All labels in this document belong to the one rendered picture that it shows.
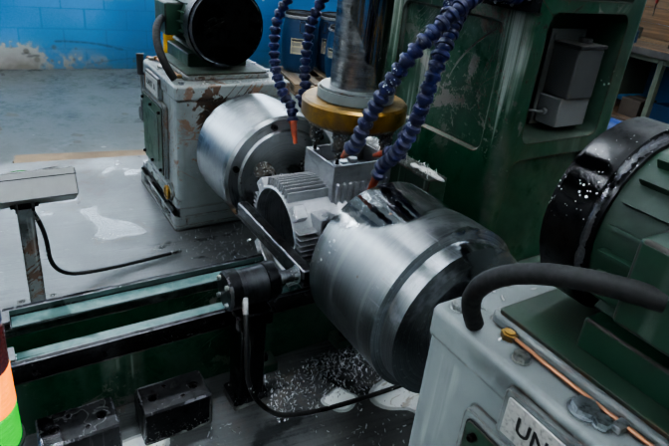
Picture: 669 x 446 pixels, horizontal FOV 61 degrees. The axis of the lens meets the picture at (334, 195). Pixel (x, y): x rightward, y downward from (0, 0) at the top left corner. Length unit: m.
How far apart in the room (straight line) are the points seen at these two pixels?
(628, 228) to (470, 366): 0.19
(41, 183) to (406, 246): 0.64
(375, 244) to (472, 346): 0.23
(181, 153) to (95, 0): 5.12
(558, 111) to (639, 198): 0.59
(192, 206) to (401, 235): 0.77
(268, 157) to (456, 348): 0.65
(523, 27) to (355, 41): 0.26
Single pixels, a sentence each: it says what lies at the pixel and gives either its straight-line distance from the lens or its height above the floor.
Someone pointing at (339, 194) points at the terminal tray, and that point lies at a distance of 0.96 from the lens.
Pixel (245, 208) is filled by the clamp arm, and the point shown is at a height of 1.03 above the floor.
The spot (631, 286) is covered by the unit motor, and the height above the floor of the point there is 1.28.
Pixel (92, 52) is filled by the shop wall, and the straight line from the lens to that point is 6.49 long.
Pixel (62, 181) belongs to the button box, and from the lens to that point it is 1.08.
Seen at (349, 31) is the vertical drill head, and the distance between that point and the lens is 0.91.
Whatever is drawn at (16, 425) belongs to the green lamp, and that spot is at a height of 1.05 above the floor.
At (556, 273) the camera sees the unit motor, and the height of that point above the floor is 1.27.
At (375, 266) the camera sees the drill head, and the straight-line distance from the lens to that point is 0.73.
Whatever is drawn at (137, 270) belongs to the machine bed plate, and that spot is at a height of 0.80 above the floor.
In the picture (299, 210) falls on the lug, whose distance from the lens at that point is 0.91.
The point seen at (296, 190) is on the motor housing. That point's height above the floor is 1.10.
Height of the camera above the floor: 1.49
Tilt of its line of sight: 25 degrees down
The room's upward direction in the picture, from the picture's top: 6 degrees clockwise
